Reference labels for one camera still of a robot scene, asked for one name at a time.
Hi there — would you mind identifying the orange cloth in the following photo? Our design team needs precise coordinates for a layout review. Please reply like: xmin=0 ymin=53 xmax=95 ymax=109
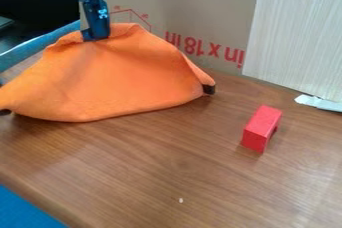
xmin=0 ymin=22 xmax=218 ymax=123

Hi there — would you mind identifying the cardboard box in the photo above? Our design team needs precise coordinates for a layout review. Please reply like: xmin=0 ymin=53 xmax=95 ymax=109
xmin=77 ymin=0 xmax=342 ymax=77

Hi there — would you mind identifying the red block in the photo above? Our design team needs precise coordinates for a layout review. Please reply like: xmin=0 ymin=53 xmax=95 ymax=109
xmin=240 ymin=104 xmax=285 ymax=154

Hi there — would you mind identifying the light wooden board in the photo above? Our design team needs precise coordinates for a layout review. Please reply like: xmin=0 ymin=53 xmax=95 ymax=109
xmin=240 ymin=0 xmax=342 ymax=103

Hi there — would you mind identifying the white paper scrap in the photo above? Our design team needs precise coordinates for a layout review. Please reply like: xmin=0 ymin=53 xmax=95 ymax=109
xmin=292 ymin=93 xmax=342 ymax=113

